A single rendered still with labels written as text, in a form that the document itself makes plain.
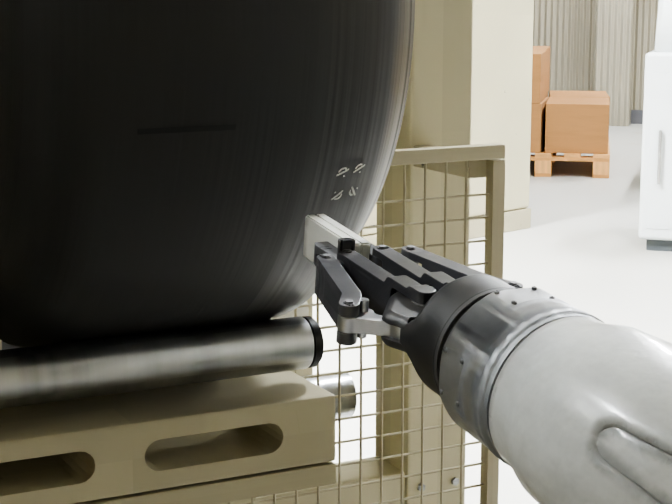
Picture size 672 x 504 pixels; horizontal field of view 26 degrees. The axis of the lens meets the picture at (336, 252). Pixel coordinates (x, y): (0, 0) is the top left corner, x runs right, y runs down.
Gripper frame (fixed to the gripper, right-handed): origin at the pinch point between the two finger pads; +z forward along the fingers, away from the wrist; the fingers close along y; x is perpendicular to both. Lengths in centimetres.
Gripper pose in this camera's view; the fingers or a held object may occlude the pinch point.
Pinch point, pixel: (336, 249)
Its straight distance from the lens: 98.3
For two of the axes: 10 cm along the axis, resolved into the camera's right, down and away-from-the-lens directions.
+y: -8.9, 0.8, -4.5
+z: -4.5, -3.0, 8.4
